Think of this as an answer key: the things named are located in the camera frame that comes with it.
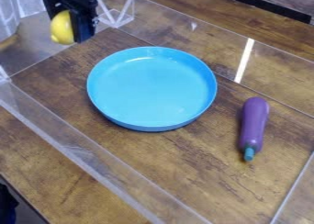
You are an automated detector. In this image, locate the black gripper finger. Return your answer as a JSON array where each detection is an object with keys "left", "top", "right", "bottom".
[
  {"left": 45, "top": 3, "right": 60, "bottom": 19},
  {"left": 69, "top": 8, "right": 97, "bottom": 43}
]

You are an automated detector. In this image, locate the yellow lemon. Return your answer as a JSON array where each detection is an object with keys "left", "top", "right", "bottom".
[{"left": 50, "top": 10, "right": 74, "bottom": 45}]

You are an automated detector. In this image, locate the blue round tray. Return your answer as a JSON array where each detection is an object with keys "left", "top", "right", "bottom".
[{"left": 85, "top": 47, "right": 216, "bottom": 131}]

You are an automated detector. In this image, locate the purple toy eggplant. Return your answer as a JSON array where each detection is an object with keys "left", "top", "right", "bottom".
[{"left": 239, "top": 97, "right": 269, "bottom": 162}]

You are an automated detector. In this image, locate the clear acrylic corner bracket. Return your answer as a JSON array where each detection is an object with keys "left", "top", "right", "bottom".
[{"left": 96, "top": 0, "right": 134, "bottom": 28}]

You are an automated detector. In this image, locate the clear acrylic enclosure wall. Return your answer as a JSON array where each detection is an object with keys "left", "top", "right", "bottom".
[{"left": 0, "top": 0, "right": 314, "bottom": 224}]

